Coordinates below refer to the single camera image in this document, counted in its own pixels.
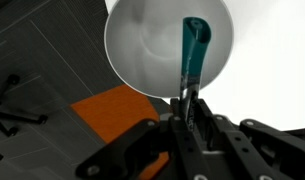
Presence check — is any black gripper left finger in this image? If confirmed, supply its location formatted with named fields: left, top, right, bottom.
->
left=169, top=99, right=212, bottom=180

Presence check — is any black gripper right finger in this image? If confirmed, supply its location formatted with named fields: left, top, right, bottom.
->
left=195, top=99, right=283, bottom=180

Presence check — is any teal marker pen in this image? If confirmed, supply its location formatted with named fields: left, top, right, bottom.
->
left=180, top=17, right=212, bottom=131

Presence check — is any grey bowl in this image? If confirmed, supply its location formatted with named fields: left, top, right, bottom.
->
left=104, top=0, right=234, bottom=98

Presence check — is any round white table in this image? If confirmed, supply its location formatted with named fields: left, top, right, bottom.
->
left=104, top=0, right=305, bottom=132

